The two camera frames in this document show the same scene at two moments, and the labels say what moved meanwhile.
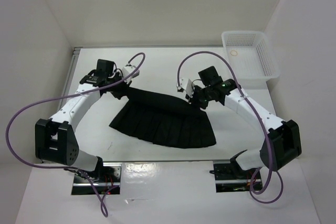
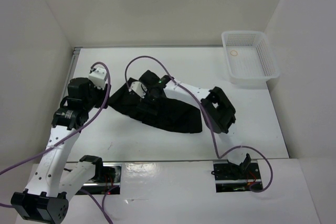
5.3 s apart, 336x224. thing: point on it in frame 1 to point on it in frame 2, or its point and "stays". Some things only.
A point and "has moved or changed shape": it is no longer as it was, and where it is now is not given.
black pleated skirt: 169,120 has moved or changed shape
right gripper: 195,100 to 144,103
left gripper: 123,92 to 102,93
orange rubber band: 232,54 stays
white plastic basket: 252,57 stays
